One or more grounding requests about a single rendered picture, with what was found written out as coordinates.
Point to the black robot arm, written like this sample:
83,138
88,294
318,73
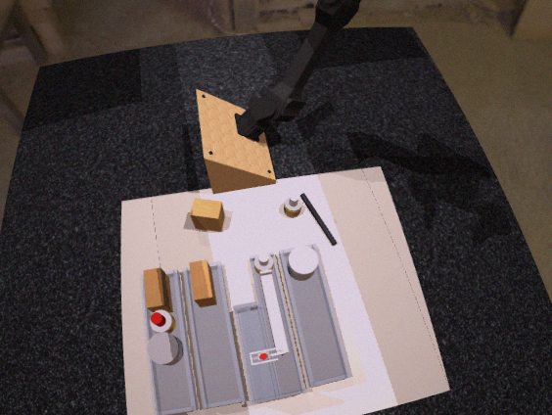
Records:
283,102

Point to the dark grey long thin bar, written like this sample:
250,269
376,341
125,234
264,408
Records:
318,219

